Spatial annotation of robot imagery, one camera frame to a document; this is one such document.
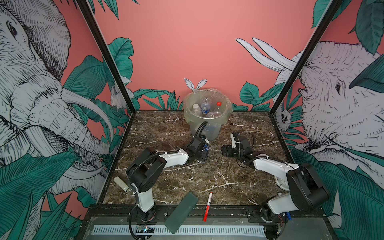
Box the Pocari Sweat blue label bottle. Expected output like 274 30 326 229
206 112 220 119

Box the clear bottle yellow white label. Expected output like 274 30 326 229
192 104 202 117

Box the blue label bottle white cap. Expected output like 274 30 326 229
201 97 212 116

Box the clear bottle red label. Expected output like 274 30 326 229
214 102 223 115

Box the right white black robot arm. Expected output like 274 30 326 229
221 132 330 223

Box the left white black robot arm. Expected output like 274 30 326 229
126 135 210 214

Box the translucent green waste bin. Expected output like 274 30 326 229
183 89 233 142

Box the white round alarm clock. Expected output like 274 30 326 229
275 176 290 192

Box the dark green flat board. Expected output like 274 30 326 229
165 192 199 234

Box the red marker pen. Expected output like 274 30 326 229
203 192 213 222

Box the beige plastic block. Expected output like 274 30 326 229
113 177 131 192

